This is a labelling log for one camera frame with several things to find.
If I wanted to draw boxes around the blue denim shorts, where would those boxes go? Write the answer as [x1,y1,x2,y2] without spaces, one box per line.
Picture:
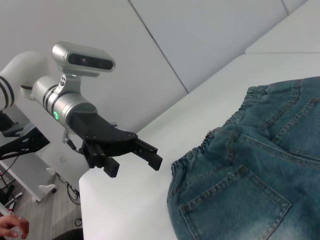
[166,76,320,240]

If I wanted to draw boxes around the black metal stand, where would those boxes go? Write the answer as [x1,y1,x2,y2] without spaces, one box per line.
[0,109,51,161]

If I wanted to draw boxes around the bare person hand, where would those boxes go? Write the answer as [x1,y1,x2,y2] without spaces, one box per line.
[0,214,31,240]

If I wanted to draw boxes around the black floor cables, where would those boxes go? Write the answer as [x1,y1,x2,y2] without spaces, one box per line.
[56,172,81,205]

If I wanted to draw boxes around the black chair seat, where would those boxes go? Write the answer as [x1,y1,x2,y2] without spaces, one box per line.
[52,227,84,240]

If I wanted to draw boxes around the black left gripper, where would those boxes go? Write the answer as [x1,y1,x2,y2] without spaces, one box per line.
[67,111,164,179]

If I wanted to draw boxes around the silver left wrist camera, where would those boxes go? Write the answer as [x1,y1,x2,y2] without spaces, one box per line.
[51,41,116,97]

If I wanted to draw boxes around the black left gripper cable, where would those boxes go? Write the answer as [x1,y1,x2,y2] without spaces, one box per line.
[61,126,85,154]

